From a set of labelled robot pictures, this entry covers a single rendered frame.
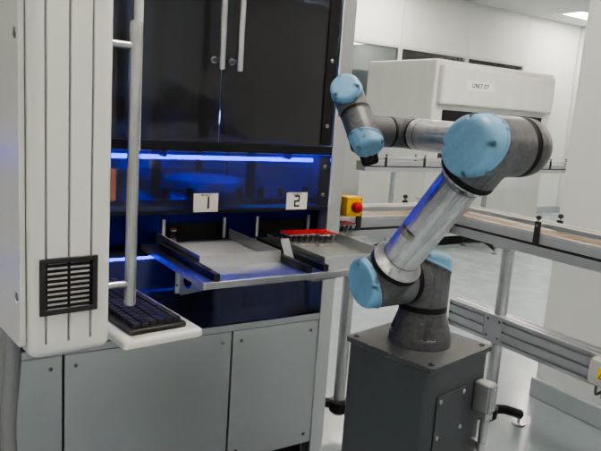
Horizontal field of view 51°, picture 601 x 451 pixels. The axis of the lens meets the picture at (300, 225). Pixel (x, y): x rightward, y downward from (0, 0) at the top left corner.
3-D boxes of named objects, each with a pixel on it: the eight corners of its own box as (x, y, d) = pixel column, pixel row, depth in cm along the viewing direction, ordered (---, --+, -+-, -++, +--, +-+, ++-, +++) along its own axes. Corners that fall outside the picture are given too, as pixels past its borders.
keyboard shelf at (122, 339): (23, 302, 168) (23, 293, 167) (124, 290, 185) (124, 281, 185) (88, 361, 134) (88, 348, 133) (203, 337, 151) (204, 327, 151)
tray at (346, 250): (266, 244, 212) (267, 234, 212) (330, 241, 226) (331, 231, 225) (324, 268, 184) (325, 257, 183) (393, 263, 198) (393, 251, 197)
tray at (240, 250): (156, 242, 203) (156, 232, 203) (229, 239, 217) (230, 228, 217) (198, 268, 175) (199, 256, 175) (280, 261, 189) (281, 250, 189)
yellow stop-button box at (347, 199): (334, 213, 238) (335, 194, 236) (350, 213, 241) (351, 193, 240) (346, 216, 231) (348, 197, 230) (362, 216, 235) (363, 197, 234)
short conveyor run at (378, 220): (324, 242, 241) (326, 201, 238) (301, 234, 253) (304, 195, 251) (452, 234, 278) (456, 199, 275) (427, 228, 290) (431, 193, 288)
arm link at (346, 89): (334, 107, 148) (323, 78, 152) (344, 128, 158) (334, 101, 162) (366, 93, 147) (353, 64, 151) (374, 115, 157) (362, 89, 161)
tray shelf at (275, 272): (140, 249, 201) (140, 243, 200) (323, 238, 239) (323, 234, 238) (203, 290, 161) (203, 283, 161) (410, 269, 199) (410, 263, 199)
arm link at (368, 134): (403, 141, 150) (387, 104, 154) (366, 140, 144) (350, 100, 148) (385, 160, 156) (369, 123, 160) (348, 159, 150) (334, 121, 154)
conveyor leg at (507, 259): (471, 416, 276) (493, 243, 263) (486, 412, 281) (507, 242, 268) (487, 425, 269) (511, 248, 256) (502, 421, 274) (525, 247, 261)
